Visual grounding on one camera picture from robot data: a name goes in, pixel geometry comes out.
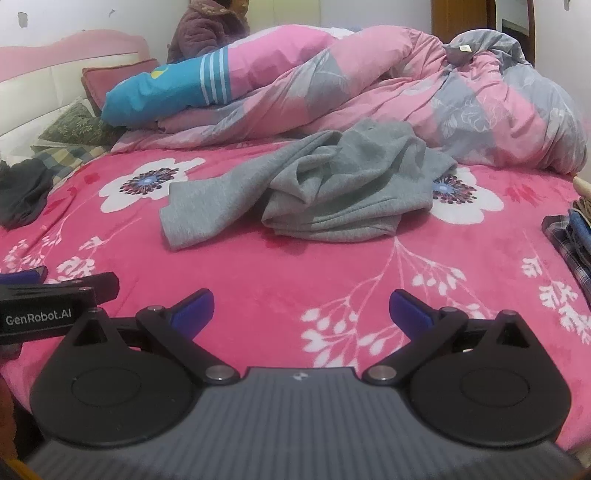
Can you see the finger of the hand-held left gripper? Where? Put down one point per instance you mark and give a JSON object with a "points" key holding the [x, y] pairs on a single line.
{"points": [[101, 286], [23, 277]]}

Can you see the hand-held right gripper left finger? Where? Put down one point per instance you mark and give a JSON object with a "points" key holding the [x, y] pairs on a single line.
{"points": [[194, 314]]}

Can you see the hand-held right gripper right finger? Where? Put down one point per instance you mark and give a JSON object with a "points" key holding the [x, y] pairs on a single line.
{"points": [[408, 314]]}

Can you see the grey pants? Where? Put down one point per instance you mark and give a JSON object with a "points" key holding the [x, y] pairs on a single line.
{"points": [[323, 184]]}

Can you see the stack of folded clothes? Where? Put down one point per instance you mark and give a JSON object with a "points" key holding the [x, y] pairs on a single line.
{"points": [[572, 244]]}

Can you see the dark grey garment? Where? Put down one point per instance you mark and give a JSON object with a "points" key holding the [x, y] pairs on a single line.
{"points": [[23, 194]]}

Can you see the pink floral blanket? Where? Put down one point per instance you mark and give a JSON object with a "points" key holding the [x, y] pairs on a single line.
{"points": [[277, 277]]}

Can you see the checkered green cloth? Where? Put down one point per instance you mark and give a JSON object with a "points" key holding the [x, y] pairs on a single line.
{"points": [[64, 157]]}

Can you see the green floral pillow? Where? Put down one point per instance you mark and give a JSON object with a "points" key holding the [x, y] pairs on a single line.
{"points": [[78, 124]]}

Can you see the pink white headboard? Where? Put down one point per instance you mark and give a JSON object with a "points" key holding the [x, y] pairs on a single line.
{"points": [[46, 78]]}

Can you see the blue pink striped quilt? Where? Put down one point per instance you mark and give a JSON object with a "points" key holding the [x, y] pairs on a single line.
{"points": [[152, 92]]}

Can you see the dark red pillow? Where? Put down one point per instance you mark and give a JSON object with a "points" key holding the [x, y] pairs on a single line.
{"points": [[111, 78]]}

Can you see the pink grey floral duvet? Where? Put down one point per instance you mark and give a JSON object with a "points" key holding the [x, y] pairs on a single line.
{"points": [[392, 92]]}

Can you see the cream wardrobe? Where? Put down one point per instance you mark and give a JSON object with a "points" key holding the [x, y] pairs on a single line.
{"points": [[369, 11]]}

